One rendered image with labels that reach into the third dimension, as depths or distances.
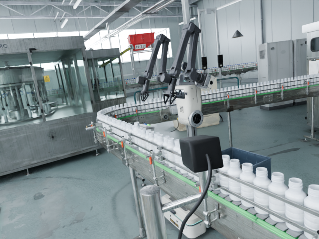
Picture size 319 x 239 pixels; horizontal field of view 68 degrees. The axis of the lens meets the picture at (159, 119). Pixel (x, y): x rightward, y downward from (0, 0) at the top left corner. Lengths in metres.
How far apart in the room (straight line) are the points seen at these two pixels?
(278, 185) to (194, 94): 1.41
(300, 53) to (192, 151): 7.73
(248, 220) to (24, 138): 4.21
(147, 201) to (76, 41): 4.53
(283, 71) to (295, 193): 6.89
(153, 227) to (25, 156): 4.48
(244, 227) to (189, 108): 1.33
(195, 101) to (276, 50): 5.56
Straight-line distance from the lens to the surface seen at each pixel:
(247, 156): 1.70
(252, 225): 1.00
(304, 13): 14.60
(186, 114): 2.16
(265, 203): 0.96
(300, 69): 8.03
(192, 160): 0.34
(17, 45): 4.71
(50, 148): 4.82
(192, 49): 1.99
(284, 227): 0.94
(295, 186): 0.86
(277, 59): 7.54
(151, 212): 0.40
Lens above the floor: 1.55
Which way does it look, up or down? 12 degrees down
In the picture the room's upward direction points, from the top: 8 degrees counter-clockwise
